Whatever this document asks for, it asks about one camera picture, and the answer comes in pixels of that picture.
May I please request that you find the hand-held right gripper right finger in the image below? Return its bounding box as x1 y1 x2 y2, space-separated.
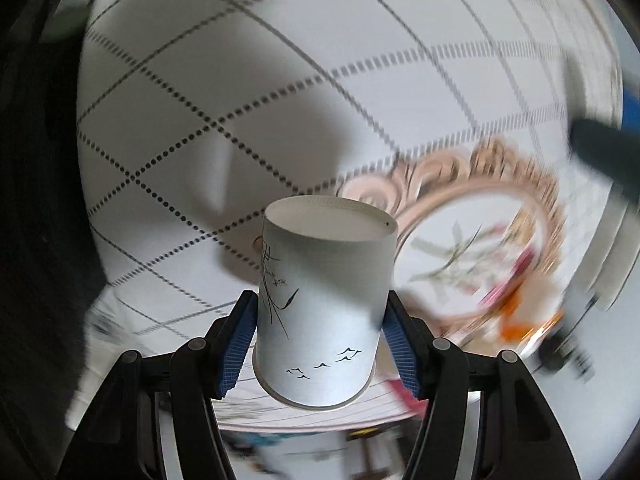
382 291 582 480

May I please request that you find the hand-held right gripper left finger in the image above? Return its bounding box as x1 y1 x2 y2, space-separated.
59 290 259 480

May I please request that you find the white paper cup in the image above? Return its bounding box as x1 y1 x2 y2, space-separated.
252 196 400 409

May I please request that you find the white printed tablecloth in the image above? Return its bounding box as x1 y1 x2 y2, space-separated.
65 0 626 433

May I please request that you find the dark blurred object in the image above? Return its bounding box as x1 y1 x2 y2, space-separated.
570 117 640 196

